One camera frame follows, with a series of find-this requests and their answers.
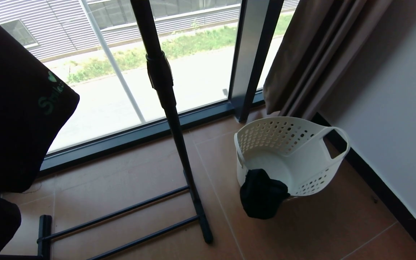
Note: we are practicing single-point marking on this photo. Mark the window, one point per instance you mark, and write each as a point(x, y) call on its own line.
point(255, 54)

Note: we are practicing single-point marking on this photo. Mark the black garment with green print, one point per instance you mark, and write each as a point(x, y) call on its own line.
point(13, 126)

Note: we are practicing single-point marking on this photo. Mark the white laundry basket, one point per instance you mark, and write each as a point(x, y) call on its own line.
point(302, 162)

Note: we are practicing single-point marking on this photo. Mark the black clothes rack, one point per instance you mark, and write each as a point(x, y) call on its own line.
point(161, 79)

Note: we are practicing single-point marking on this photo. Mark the brown curtain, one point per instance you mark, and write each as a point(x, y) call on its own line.
point(312, 54)

